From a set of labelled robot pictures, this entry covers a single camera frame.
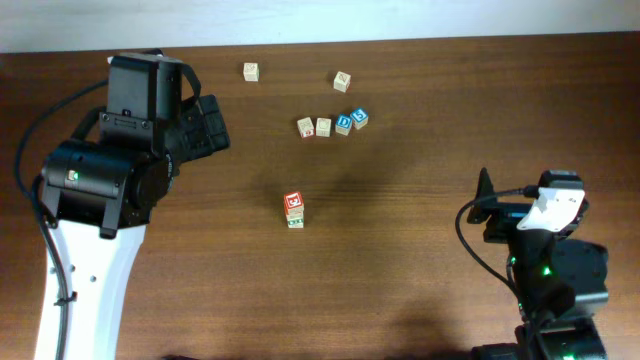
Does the wooden block plain drawing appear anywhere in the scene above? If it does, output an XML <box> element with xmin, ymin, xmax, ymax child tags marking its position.
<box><xmin>315</xmin><ymin>118</ymin><xmax>332</xmax><ymax>137</ymax></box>

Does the wooden block green side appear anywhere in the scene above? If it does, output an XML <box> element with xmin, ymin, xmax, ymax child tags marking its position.
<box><xmin>283</xmin><ymin>191</ymin><xmax>304</xmax><ymax>216</ymax></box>

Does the plain wooden block far left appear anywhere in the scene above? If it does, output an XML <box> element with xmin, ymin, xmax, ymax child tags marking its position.
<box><xmin>243</xmin><ymin>63</ymin><xmax>260</xmax><ymax>82</ymax></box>

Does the wooden block far right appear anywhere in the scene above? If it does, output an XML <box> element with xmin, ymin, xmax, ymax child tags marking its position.
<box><xmin>333</xmin><ymin>71</ymin><xmax>351</xmax><ymax>93</ymax></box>

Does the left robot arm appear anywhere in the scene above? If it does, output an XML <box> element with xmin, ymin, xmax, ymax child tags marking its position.
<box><xmin>30</xmin><ymin>52</ymin><xmax>230</xmax><ymax>359</ymax></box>

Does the green letter B block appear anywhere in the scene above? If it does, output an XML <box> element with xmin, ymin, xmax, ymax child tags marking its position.
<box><xmin>287</xmin><ymin>214</ymin><xmax>304</xmax><ymax>228</ymax></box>

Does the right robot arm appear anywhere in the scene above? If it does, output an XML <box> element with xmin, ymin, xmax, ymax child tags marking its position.
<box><xmin>455</xmin><ymin>169</ymin><xmax>609</xmax><ymax>360</ymax></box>

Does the blue letter D block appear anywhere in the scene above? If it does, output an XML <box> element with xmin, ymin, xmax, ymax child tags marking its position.
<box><xmin>335</xmin><ymin>114</ymin><xmax>353</xmax><ymax>136</ymax></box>

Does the blue number 5 block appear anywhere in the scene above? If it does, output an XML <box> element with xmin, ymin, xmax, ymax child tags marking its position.
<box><xmin>350</xmin><ymin>108</ymin><xmax>369</xmax><ymax>129</ymax></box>

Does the wooden block red side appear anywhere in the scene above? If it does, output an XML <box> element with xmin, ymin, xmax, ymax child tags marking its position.
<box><xmin>296</xmin><ymin>117</ymin><xmax>315</xmax><ymax>138</ymax></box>

